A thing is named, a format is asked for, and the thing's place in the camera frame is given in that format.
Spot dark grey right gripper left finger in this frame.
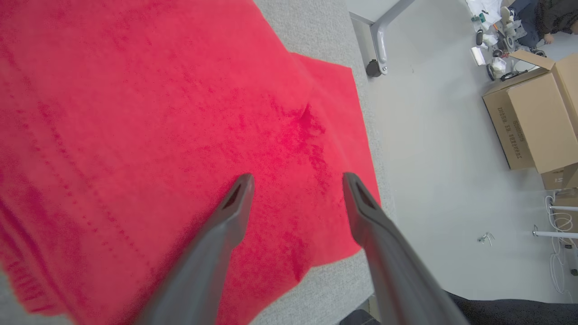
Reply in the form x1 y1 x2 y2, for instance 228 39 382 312
135 174 256 325

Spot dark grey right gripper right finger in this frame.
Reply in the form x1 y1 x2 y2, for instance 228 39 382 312
342 172 470 325

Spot red shorts with white stripe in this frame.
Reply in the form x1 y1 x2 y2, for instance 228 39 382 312
0 0 382 325

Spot white metal rod stand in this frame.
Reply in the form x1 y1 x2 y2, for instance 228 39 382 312
532 205 578 240

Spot small brown cardboard box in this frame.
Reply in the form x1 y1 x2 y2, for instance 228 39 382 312
541 163 578 190

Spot large brown cardboard box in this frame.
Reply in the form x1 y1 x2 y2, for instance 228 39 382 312
482 51 578 175

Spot grey metal leg with caster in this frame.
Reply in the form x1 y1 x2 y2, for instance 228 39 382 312
350 0 416 78

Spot seated person in dark clothes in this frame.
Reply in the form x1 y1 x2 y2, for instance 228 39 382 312
500 0 578 49

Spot white coiled cable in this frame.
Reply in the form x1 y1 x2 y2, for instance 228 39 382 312
544 194 578 296

